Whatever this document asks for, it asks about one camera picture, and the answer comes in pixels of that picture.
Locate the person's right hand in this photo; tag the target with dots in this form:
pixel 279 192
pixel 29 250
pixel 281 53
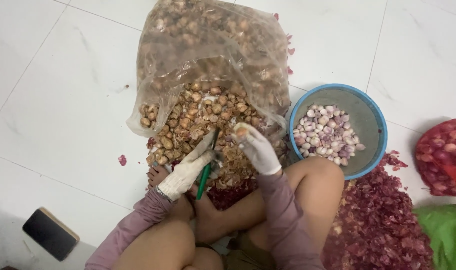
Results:
pixel 260 152

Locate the person's left hand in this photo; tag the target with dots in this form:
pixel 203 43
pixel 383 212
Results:
pixel 183 174

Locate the person's right fingers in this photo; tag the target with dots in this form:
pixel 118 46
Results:
pixel 248 140

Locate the person's left fingers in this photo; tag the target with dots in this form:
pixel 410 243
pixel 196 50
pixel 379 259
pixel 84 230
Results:
pixel 213 158

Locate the half peeled shallot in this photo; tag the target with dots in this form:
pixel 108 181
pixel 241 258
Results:
pixel 241 129

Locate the pile of unpeeled brown shallots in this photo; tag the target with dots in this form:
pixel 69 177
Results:
pixel 192 120

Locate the person's right leg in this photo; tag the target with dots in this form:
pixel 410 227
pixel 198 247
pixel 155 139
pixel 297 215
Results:
pixel 306 187

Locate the person's leg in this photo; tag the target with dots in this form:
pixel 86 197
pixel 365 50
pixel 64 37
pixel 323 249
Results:
pixel 306 187
pixel 156 247

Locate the heap of peeled shallots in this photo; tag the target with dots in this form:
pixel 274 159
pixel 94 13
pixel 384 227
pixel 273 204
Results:
pixel 325 133

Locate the red shallot skin scrap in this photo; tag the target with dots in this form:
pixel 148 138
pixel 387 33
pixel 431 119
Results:
pixel 122 160

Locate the clear plastic bag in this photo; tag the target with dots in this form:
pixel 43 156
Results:
pixel 209 48

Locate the person's left leg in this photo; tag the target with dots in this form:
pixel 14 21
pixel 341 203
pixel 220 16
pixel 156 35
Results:
pixel 156 247

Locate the blue plastic basin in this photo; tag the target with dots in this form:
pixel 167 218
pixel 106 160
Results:
pixel 366 120

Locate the heap of red shallot skins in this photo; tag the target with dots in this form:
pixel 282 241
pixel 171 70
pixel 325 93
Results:
pixel 374 225

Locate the black phone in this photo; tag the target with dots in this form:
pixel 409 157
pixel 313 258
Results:
pixel 51 234

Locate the red mesh sack of shallots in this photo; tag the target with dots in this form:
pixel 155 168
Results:
pixel 443 157

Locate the green plastic bag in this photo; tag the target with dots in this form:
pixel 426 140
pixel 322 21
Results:
pixel 447 236

